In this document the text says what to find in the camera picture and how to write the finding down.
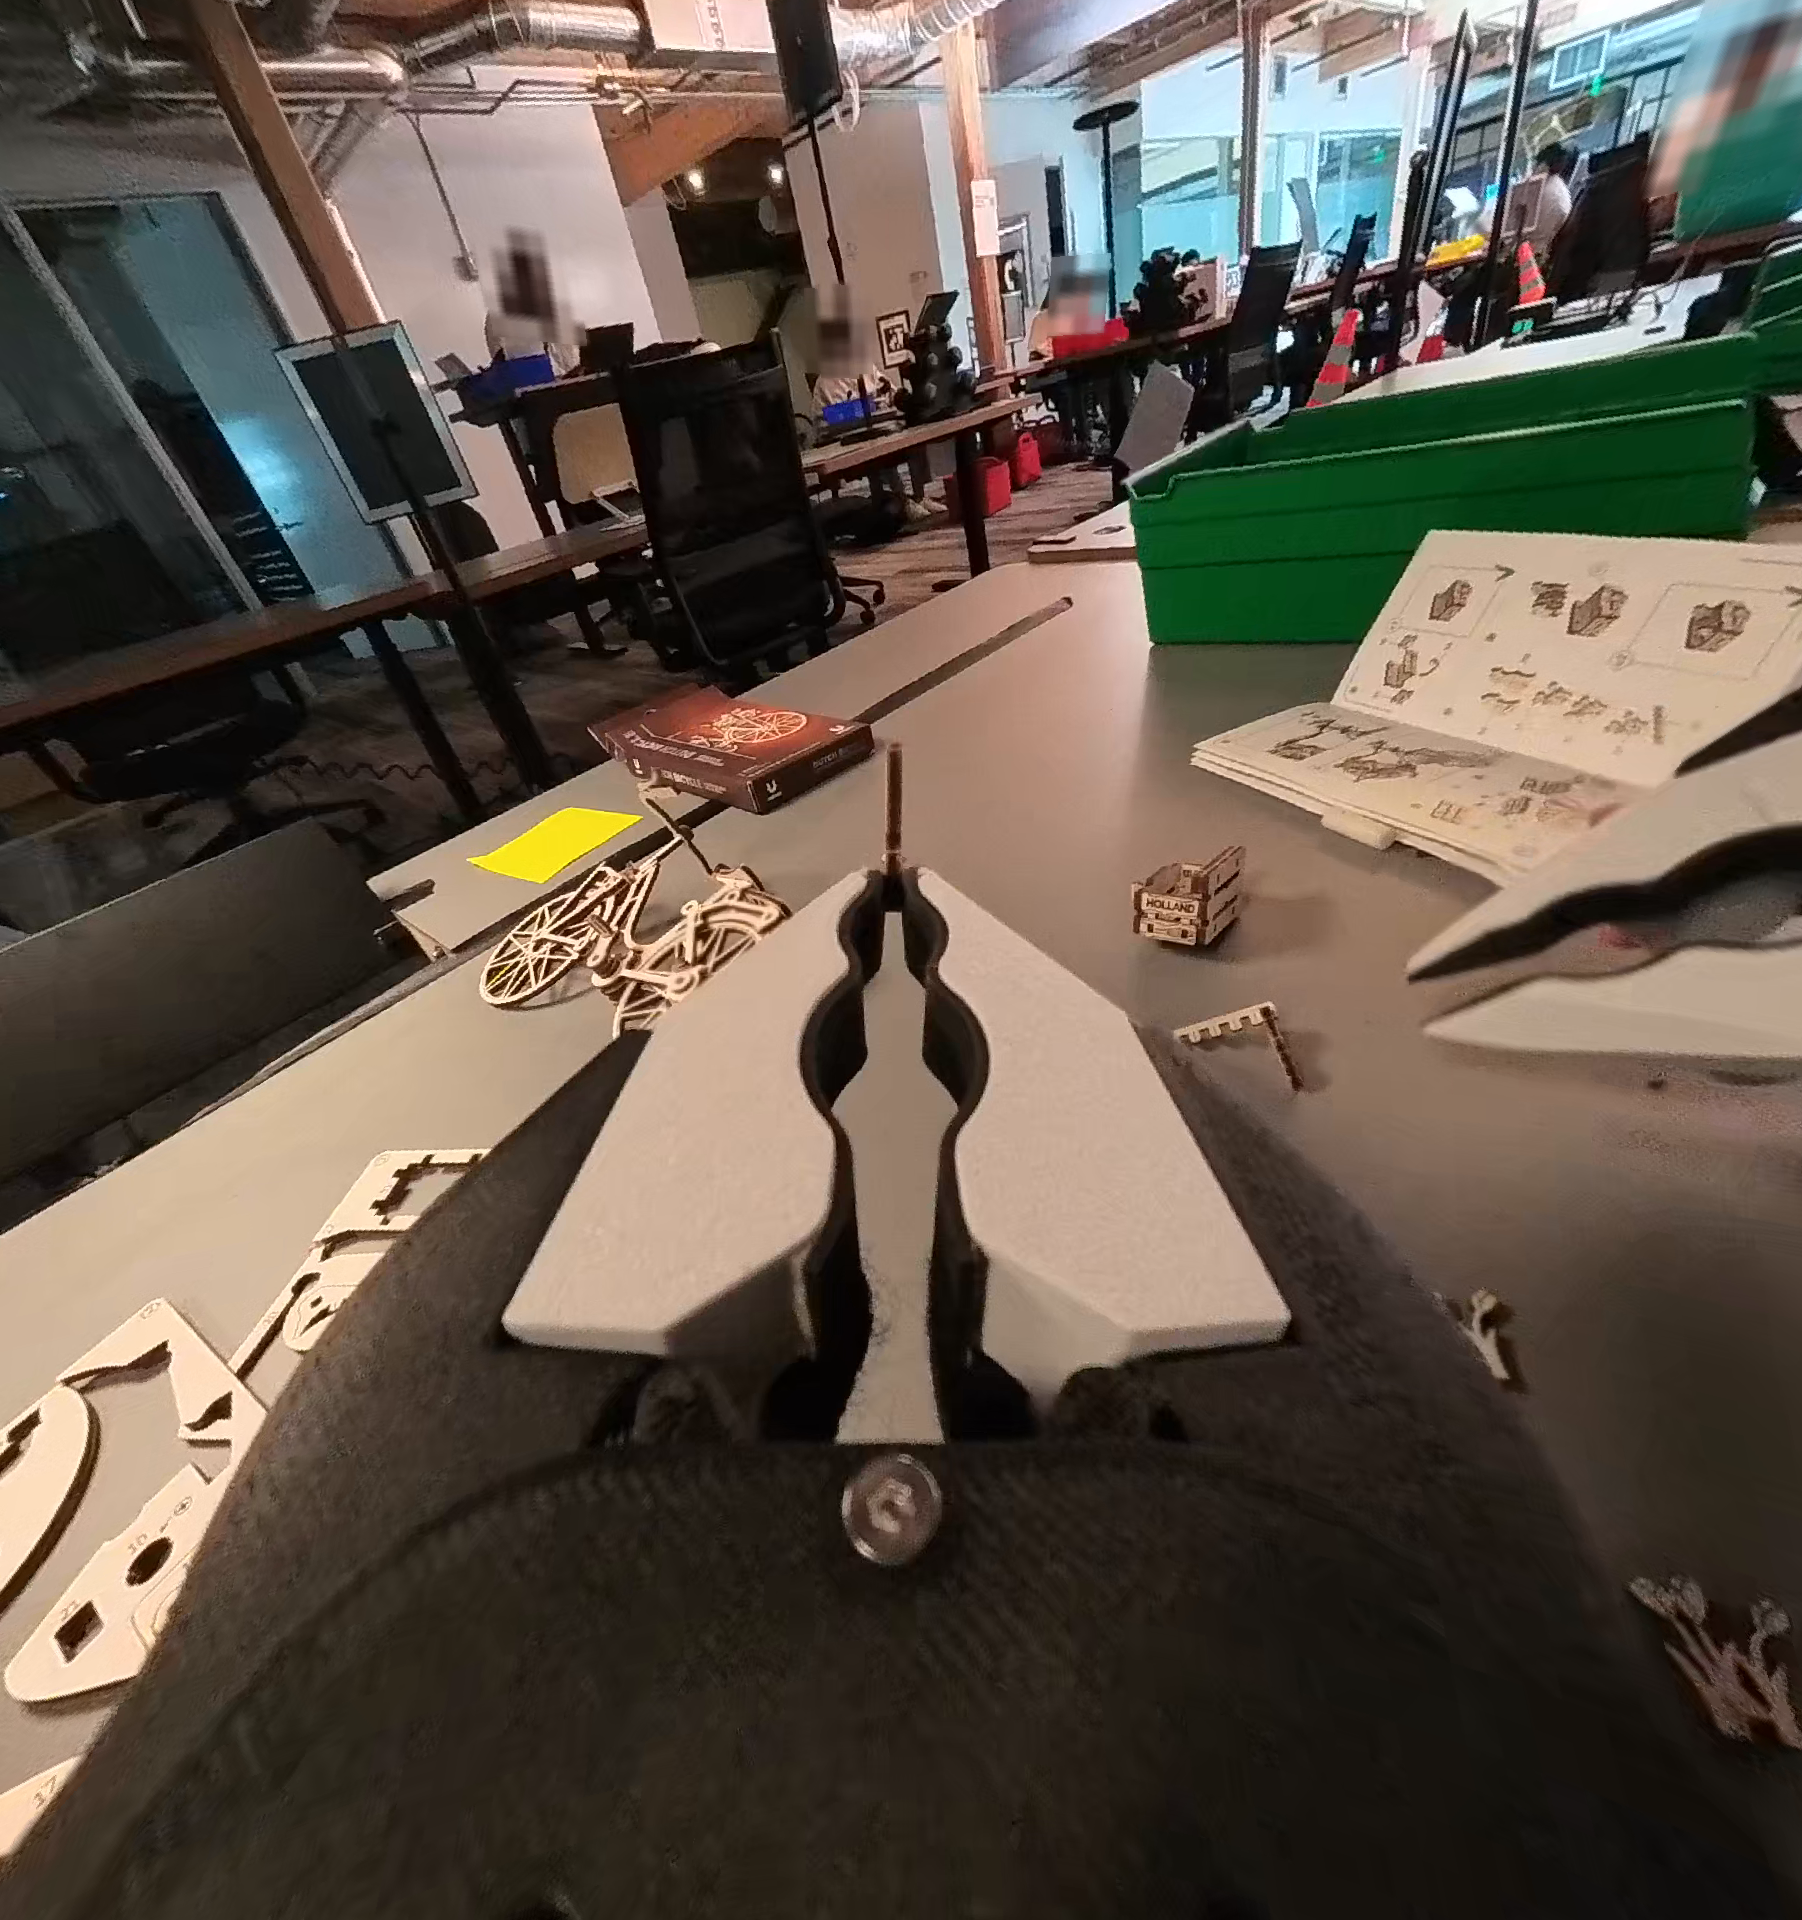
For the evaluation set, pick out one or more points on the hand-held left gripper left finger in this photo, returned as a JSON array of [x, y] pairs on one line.
[[662, 1183]]

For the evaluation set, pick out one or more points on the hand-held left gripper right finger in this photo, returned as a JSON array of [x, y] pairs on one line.
[[1124, 1183]]

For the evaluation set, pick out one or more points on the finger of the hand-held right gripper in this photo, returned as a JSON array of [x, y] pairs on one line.
[[1666, 1019], [1740, 826]]

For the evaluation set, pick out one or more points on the toothed wooden model part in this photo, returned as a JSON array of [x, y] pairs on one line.
[[1231, 1029]]

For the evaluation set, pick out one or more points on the wavy wooden model part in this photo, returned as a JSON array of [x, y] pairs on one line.
[[893, 818]]

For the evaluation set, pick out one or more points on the wooden bicycle model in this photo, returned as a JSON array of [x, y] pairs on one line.
[[693, 915]]

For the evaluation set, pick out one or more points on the dark model kit box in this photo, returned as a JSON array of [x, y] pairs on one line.
[[722, 736]]

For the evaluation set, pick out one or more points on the instruction booklet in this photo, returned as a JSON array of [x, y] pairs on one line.
[[1591, 631]]

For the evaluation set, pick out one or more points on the wooden part sheet square windows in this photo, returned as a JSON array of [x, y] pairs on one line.
[[421, 1157]]

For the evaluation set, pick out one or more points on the small wooden crate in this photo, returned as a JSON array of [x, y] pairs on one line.
[[1188, 900]]

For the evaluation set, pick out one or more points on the yellow paper sheet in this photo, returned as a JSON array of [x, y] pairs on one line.
[[554, 842]]

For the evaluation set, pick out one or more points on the pale wax stick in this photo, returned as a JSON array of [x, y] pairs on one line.
[[1358, 830]]

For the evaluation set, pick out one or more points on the wooden tulip piece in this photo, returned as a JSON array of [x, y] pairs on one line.
[[1486, 1335], [1728, 1657]]

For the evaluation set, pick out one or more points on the tall green bin stack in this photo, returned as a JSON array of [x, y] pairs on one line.
[[1442, 495]]

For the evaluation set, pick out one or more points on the orange traffic cone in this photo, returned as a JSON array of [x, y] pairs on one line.
[[1525, 279], [1334, 362]]

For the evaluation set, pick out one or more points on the wooden part sheet round holes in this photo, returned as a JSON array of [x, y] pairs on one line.
[[197, 1516]]

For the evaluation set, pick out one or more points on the black mesh office chair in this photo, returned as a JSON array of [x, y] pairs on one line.
[[736, 495]]

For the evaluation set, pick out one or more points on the long brown desk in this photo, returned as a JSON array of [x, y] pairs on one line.
[[241, 615]]

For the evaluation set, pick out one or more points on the red container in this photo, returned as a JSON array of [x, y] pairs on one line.
[[1006, 463]]

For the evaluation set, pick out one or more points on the framed panel on stand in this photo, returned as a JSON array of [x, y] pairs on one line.
[[377, 421]]

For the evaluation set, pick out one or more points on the silver ventilation duct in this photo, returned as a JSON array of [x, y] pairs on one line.
[[541, 30]]

